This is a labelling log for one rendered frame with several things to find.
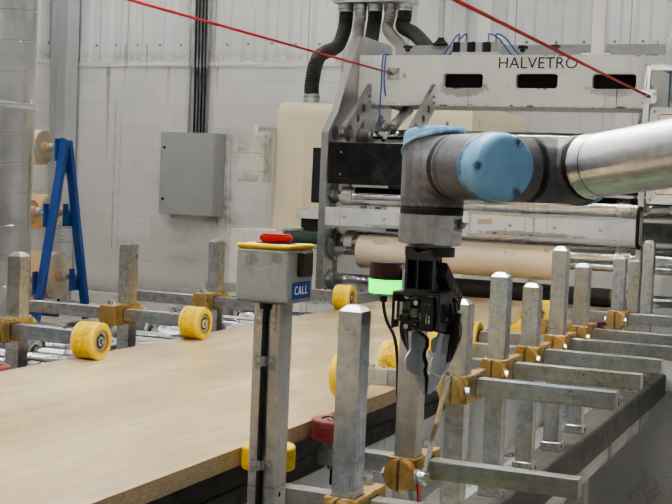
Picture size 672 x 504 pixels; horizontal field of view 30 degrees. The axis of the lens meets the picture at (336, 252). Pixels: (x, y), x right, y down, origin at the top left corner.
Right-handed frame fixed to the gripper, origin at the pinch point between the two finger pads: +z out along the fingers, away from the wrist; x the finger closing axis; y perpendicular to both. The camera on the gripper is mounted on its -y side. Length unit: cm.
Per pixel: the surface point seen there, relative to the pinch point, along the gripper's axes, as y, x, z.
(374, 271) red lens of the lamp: -12.3, -13.9, -15.0
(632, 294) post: -213, -8, 1
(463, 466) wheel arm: -17.5, 0.5, 15.3
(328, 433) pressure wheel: -15.0, -21.8, 12.1
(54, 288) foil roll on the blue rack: -588, -487, 54
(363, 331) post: 10.9, -6.2, -8.2
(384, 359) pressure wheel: -65, -31, 6
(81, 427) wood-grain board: 8, -54, 11
